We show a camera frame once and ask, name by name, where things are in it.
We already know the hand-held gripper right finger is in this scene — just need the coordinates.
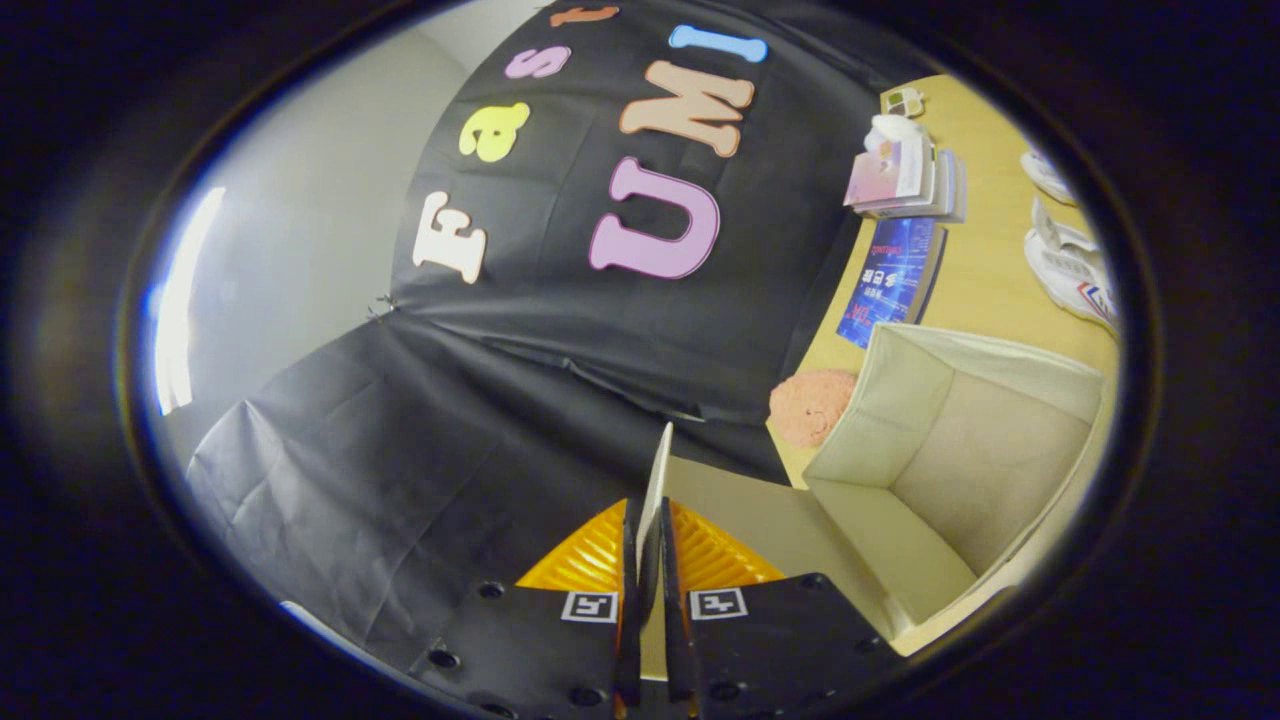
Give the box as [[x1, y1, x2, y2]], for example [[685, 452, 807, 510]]
[[660, 497, 906, 720]]

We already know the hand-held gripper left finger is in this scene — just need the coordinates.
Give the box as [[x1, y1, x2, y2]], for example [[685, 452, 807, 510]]
[[408, 497, 643, 720]]

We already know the beige fabric storage box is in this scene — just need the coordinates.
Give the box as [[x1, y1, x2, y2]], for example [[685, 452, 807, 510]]
[[635, 322, 1119, 683]]

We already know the white canvas shoe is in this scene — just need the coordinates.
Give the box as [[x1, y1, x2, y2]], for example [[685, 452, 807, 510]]
[[1024, 198, 1121, 336], [1020, 148, 1079, 206]]

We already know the black backdrop cloth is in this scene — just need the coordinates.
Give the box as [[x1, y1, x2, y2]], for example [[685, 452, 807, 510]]
[[185, 0, 961, 671]]

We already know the orange plush toy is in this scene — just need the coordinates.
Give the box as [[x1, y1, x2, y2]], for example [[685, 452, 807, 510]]
[[768, 368, 859, 449]]

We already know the blue cover book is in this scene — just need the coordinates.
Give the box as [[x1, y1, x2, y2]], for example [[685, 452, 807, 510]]
[[836, 217, 948, 351]]

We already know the white-edged book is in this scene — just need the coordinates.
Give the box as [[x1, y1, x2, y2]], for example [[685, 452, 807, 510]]
[[870, 148, 953, 217]]

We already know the pale blue-edged book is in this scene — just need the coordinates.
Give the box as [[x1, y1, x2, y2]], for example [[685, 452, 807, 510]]
[[880, 155, 969, 223]]

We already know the white plush toy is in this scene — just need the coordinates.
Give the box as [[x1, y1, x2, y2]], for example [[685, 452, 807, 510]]
[[865, 113, 926, 151]]

